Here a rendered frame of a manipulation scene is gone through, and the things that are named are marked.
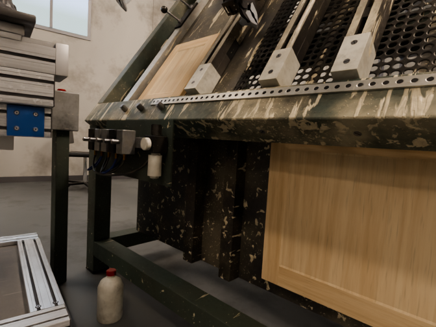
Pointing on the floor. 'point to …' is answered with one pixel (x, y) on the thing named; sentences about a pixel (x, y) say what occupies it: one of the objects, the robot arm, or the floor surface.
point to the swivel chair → (83, 163)
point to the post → (59, 204)
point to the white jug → (109, 298)
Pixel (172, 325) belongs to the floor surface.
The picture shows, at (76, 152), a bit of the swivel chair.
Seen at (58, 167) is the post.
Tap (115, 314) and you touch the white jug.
